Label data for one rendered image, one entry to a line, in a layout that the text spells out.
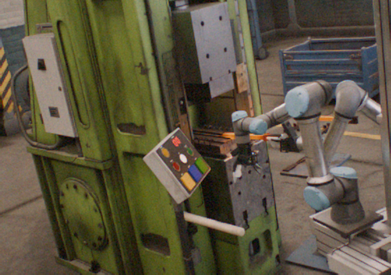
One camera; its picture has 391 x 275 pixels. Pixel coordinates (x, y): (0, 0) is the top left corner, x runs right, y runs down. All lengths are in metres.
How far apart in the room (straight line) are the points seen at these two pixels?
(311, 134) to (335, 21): 9.65
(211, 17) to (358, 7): 8.60
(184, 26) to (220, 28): 0.23
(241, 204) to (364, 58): 3.77
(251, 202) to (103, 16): 1.40
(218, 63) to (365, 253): 1.34
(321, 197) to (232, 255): 1.25
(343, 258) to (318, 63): 4.80
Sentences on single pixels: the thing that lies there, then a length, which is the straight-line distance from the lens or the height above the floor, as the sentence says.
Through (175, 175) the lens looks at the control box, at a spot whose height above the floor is 1.06.
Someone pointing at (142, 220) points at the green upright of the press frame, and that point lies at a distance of 3.68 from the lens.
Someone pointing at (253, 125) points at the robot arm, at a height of 1.25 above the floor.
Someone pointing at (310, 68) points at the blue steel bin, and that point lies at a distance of 7.25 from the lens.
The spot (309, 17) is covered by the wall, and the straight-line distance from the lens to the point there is 12.34.
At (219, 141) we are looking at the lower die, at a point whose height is 0.99.
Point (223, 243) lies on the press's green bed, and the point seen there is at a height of 0.34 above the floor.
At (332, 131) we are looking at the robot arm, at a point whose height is 1.13.
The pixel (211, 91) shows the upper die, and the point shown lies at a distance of 3.22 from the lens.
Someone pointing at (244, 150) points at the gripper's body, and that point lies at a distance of 2.81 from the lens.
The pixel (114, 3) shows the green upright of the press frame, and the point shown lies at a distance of 3.25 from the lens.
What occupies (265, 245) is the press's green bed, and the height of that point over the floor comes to 0.21.
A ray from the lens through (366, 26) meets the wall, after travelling 11.64.
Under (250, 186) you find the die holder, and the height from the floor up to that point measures 0.68.
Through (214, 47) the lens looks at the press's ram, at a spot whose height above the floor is 1.54.
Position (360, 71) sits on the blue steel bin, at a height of 0.44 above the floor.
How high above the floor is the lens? 2.05
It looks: 17 degrees down
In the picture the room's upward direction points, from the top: 10 degrees counter-clockwise
